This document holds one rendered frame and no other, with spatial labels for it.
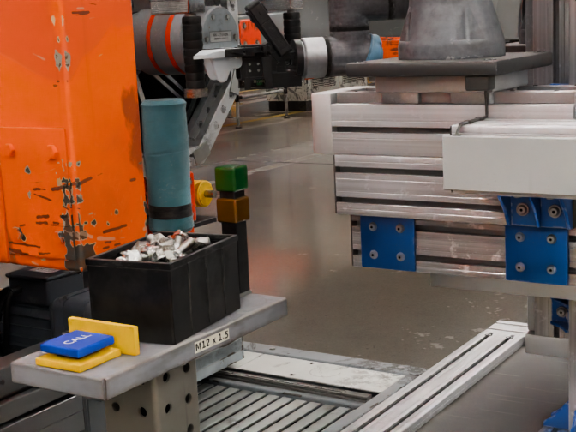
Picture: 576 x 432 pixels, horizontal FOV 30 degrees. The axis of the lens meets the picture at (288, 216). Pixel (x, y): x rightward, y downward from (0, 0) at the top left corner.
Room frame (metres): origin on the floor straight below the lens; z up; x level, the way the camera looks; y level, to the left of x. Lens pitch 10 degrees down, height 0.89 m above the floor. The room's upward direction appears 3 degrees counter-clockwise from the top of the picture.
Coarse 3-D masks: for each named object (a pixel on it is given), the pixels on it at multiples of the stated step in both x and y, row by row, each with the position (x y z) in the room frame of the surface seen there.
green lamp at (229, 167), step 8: (216, 168) 1.67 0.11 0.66; (224, 168) 1.67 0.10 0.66; (232, 168) 1.66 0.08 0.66; (240, 168) 1.67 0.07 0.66; (216, 176) 1.67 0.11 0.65; (224, 176) 1.67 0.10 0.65; (232, 176) 1.66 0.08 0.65; (240, 176) 1.67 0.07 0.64; (216, 184) 1.67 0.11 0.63; (224, 184) 1.67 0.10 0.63; (232, 184) 1.66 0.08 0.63; (240, 184) 1.67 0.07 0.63
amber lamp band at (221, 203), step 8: (216, 200) 1.68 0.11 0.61; (224, 200) 1.67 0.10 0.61; (232, 200) 1.66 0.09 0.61; (240, 200) 1.67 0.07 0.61; (248, 200) 1.68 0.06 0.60; (224, 208) 1.67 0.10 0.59; (232, 208) 1.66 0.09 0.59; (240, 208) 1.66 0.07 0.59; (248, 208) 1.68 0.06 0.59; (224, 216) 1.67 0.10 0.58; (232, 216) 1.66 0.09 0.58; (240, 216) 1.66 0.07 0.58; (248, 216) 1.68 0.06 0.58
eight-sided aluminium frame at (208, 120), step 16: (208, 0) 2.46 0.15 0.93; (224, 0) 2.44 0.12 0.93; (208, 96) 2.43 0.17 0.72; (224, 96) 2.41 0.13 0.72; (208, 112) 2.38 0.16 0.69; (224, 112) 2.40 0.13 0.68; (192, 128) 2.37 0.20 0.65; (208, 128) 2.35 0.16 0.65; (192, 144) 2.33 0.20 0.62; (208, 144) 2.35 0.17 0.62; (192, 160) 2.30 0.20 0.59; (144, 176) 2.16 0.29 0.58
